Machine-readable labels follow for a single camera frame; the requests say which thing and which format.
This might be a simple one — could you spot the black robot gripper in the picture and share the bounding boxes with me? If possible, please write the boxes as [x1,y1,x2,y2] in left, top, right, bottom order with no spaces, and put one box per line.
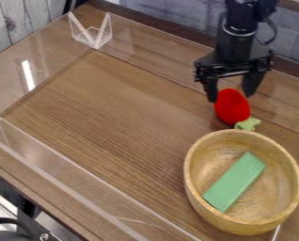
[193,18,273,103]

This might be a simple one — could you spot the red plush strawberry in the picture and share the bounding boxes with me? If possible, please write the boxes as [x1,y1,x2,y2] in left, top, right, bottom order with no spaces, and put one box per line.
[213,88,261,131]

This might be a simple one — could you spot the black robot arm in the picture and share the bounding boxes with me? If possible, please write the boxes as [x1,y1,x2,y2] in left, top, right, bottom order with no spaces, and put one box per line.
[193,0,279,103]

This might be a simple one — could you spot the wooden bowl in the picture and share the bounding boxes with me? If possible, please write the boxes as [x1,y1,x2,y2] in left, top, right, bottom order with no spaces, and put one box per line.
[182,129,299,235]

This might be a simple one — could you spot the green rectangular block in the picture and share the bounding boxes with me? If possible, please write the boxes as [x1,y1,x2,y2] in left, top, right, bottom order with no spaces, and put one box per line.
[201,153,267,212]

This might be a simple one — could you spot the black metal stand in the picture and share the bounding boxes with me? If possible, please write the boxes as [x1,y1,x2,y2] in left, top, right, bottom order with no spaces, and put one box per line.
[13,197,61,241]

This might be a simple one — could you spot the black cable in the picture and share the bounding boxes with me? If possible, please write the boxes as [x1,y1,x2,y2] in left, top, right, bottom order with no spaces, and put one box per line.
[256,17,280,45]

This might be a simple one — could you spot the clear acrylic enclosure wall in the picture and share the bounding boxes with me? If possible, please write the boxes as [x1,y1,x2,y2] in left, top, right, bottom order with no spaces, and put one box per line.
[0,6,299,241]

